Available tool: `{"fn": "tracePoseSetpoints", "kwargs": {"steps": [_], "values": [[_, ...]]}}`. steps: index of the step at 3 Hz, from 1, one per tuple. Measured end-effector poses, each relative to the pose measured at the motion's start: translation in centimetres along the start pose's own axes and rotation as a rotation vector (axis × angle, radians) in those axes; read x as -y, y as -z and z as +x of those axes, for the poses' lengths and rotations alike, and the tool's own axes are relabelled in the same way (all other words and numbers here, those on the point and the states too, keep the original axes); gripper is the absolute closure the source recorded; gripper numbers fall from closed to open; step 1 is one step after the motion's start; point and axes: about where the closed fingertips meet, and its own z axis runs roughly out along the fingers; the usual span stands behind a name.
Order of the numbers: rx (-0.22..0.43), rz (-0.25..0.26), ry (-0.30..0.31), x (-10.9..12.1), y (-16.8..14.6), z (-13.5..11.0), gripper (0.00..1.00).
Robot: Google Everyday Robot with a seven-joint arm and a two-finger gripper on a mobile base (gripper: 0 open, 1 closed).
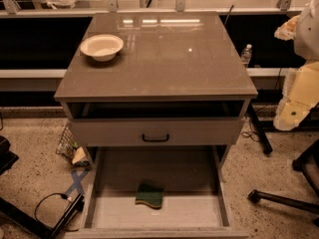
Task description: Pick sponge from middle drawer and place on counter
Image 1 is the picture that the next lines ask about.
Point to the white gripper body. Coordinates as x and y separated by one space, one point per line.
307 37

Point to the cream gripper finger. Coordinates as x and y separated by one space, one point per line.
290 114
287 31

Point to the green yellow sponge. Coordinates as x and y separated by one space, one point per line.
150 195

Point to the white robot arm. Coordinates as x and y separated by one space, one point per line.
306 42

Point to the closed grey drawer front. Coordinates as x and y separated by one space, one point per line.
128 132

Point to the grey drawer cabinet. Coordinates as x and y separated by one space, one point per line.
173 66

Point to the open grey bottom drawer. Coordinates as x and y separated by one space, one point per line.
193 207

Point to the black table leg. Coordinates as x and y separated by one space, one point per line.
266 146

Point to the clear plastic water bottle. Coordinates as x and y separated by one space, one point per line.
246 55

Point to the white bowl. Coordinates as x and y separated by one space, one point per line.
102 47

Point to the black drawer handle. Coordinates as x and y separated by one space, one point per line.
163 138

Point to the wire mesh basket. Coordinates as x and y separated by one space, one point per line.
70 150

